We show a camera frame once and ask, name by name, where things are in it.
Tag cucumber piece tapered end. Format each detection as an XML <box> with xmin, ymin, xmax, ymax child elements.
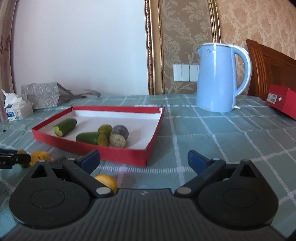
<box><xmin>75</xmin><ymin>132</ymin><xmax>108</xmax><ymax>147</ymax></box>

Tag cucumber piece cut face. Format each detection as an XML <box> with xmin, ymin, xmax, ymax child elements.
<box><xmin>53</xmin><ymin>118</ymin><xmax>77</xmax><ymax>137</ymax></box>

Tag tissue pack with cat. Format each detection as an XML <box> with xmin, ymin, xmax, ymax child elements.
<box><xmin>1</xmin><ymin>89</ymin><xmax>33</xmax><ymax>121</ymax></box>

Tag grey patterned paper bag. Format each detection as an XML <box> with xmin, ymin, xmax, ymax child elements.
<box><xmin>21</xmin><ymin>82</ymin><xmax>101</xmax><ymax>110</ymax></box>

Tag red shallow box tray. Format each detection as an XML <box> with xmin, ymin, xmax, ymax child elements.
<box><xmin>32</xmin><ymin>106</ymin><xmax>165</xmax><ymax>167</ymax></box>

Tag light blue electric kettle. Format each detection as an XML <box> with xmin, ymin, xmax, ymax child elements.
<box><xmin>196</xmin><ymin>43</ymin><xmax>252</xmax><ymax>113</ymax></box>

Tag red cardboard box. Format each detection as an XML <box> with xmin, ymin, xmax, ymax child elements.
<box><xmin>265</xmin><ymin>84</ymin><xmax>296</xmax><ymax>120</ymax></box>

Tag wooden headboard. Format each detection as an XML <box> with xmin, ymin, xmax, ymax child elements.
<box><xmin>246</xmin><ymin>39</ymin><xmax>296</xmax><ymax>100</ymax></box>

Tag pink patterned curtain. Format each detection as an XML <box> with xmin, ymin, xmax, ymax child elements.
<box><xmin>0</xmin><ymin>0</ymin><xmax>18</xmax><ymax>121</ymax></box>

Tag white wall switch panel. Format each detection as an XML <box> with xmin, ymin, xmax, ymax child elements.
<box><xmin>173</xmin><ymin>64</ymin><xmax>199</xmax><ymax>82</ymax></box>

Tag gold picture frame moulding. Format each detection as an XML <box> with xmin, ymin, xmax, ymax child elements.
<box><xmin>143</xmin><ymin>0</ymin><xmax>221</xmax><ymax>95</ymax></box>

